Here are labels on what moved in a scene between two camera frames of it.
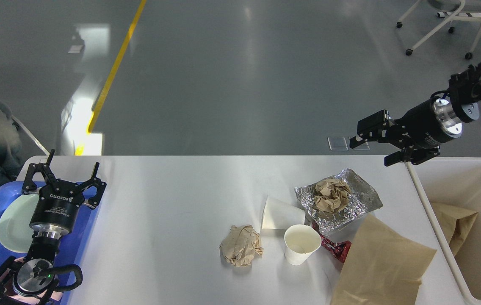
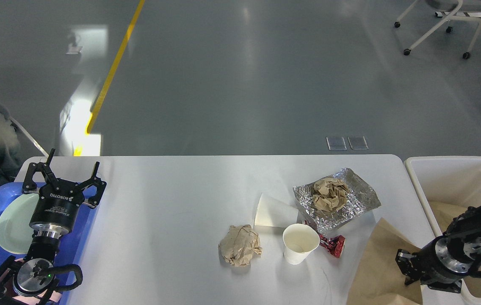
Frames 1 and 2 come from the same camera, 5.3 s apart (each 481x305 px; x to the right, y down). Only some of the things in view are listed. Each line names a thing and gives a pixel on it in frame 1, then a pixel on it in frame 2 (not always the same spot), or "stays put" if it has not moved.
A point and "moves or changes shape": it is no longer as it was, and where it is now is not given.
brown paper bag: x=381 y=267 moves or changes shape
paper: x=332 y=195 stays put
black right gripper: x=429 y=125 → x=426 y=265
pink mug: x=5 y=286 stays put
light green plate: x=15 y=222 stays put
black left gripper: x=59 y=202 stays put
